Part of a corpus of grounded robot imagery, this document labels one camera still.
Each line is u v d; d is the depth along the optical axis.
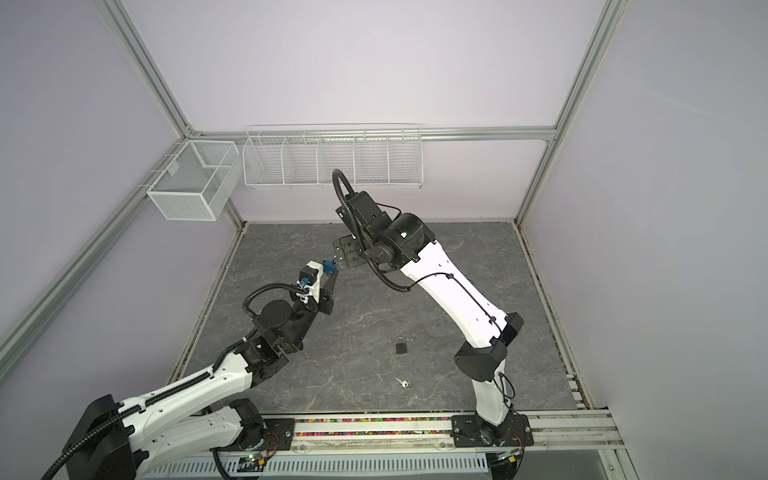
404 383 0.82
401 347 0.89
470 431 0.74
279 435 0.74
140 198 0.75
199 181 0.99
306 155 0.97
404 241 0.44
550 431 0.76
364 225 0.48
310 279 0.59
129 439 0.41
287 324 0.54
